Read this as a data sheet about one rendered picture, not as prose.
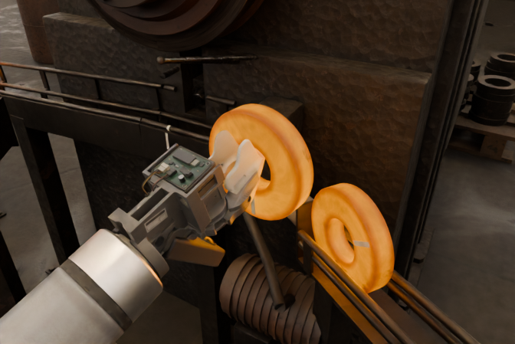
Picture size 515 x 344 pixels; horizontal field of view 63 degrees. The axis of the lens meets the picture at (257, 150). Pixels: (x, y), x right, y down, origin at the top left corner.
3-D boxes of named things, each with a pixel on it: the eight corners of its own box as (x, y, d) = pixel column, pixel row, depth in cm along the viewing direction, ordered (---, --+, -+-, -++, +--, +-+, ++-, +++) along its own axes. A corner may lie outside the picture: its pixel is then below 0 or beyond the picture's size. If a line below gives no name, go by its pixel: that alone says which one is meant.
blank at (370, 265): (343, 278, 69) (326, 285, 67) (319, 185, 69) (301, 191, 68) (408, 296, 54) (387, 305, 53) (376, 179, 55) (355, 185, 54)
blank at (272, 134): (219, 93, 58) (201, 101, 56) (314, 116, 49) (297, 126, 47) (229, 189, 65) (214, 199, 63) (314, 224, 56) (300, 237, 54)
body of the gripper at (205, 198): (227, 161, 44) (140, 245, 38) (243, 211, 50) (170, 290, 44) (178, 138, 48) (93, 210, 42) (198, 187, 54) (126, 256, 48)
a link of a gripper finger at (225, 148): (256, 113, 52) (205, 160, 47) (264, 148, 56) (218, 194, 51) (237, 106, 54) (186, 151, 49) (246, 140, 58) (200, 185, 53)
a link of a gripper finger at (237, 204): (267, 176, 50) (218, 228, 46) (268, 185, 51) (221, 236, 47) (237, 162, 53) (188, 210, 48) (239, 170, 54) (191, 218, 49)
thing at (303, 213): (332, 246, 73) (335, 192, 68) (335, 248, 73) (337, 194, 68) (296, 260, 70) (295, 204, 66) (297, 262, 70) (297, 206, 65)
